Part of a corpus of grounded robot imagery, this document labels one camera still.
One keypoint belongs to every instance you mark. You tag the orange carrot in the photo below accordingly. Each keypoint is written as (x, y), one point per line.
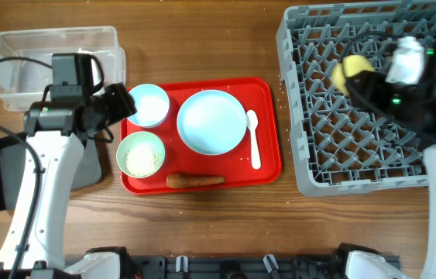
(181, 181)

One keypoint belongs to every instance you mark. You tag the yellow plastic cup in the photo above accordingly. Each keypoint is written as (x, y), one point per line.
(348, 68)

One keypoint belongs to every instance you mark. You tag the green bowl with rice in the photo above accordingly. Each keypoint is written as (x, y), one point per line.
(140, 154)

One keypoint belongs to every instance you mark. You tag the white plastic spoon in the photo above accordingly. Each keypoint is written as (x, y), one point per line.
(252, 123)

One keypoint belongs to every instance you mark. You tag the light blue bowl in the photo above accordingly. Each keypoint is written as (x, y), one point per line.
(152, 105)

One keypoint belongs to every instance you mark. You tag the black tray bin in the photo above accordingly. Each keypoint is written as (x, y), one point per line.
(12, 162)

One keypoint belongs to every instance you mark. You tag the red serving tray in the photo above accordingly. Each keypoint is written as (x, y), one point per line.
(235, 166)

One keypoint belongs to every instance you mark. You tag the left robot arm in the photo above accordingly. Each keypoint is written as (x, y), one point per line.
(74, 107)

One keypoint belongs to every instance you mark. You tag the clear plastic waste bin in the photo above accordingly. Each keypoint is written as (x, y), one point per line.
(22, 82)

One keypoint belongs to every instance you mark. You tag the light blue plate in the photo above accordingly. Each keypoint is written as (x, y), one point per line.
(211, 122)

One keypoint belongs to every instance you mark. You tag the grey dishwasher rack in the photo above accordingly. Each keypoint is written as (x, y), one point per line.
(337, 149)

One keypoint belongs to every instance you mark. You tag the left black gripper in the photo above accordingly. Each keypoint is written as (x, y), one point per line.
(123, 100)

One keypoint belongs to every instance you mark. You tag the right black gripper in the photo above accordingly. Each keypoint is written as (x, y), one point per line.
(364, 90)

